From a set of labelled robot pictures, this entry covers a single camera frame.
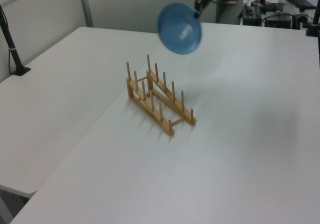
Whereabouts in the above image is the black controller device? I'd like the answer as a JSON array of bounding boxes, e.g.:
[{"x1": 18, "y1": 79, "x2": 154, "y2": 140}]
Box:
[{"x1": 264, "y1": 13, "x2": 294, "y2": 29}]

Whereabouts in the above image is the wooden plate rack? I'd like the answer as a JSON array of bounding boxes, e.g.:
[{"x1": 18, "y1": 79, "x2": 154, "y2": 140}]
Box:
[{"x1": 125, "y1": 54, "x2": 197, "y2": 137}]

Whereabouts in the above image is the grey cabinet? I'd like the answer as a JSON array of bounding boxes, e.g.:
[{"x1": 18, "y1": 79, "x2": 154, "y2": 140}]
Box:
[{"x1": 214, "y1": 0, "x2": 245, "y2": 25}]

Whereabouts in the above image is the black clamped camera pole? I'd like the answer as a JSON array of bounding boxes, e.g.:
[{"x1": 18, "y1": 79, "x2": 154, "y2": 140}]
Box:
[{"x1": 305, "y1": 0, "x2": 320, "y2": 37}]

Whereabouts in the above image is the black electronics box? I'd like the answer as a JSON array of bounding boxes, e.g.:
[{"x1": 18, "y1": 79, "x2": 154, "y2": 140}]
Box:
[{"x1": 242, "y1": 5, "x2": 263, "y2": 26}]

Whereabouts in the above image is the blue plastic bowl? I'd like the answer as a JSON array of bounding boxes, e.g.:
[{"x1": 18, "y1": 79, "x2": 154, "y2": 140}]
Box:
[{"x1": 156, "y1": 2, "x2": 203, "y2": 55}]

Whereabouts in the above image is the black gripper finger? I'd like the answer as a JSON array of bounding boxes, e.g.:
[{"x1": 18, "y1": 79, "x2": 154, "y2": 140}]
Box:
[
  {"x1": 194, "y1": 0, "x2": 209, "y2": 13},
  {"x1": 193, "y1": 0, "x2": 216, "y2": 19}
]

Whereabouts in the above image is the black camera pole with base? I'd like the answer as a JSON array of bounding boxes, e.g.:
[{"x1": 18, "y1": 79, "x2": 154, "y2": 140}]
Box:
[{"x1": 0, "y1": 4, "x2": 32, "y2": 77}]

